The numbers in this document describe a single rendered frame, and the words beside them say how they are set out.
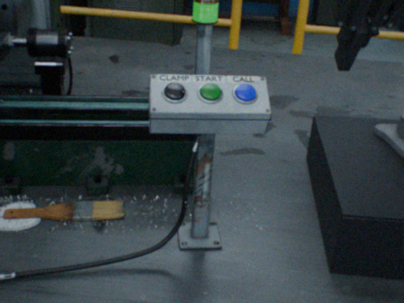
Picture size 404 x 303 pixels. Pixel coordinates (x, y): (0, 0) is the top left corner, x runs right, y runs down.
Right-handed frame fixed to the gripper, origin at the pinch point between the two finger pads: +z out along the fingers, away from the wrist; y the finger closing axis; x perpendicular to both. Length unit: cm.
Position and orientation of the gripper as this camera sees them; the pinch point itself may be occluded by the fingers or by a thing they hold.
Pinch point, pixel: (350, 44)
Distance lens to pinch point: 69.7
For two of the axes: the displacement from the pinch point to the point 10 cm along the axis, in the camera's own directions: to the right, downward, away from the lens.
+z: -1.0, 5.5, 8.3
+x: 0.7, 8.4, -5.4
